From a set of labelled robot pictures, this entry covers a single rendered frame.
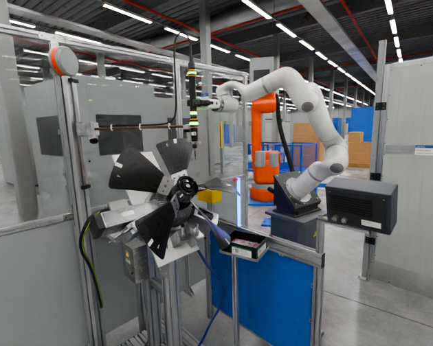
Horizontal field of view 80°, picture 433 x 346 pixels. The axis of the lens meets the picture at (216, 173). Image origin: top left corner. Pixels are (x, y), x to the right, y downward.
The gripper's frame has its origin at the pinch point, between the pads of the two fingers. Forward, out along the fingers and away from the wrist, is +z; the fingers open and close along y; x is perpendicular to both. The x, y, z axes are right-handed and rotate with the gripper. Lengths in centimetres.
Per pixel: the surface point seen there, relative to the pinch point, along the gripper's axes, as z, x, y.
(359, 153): -900, -111, 189
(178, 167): 5.3, -33.8, 8.2
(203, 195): -31, -61, 31
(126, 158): 32.6, -26.1, 11.1
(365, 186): -33, -39, -73
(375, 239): -179, -121, -45
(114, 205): 39, -49, 15
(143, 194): 18, -49, 25
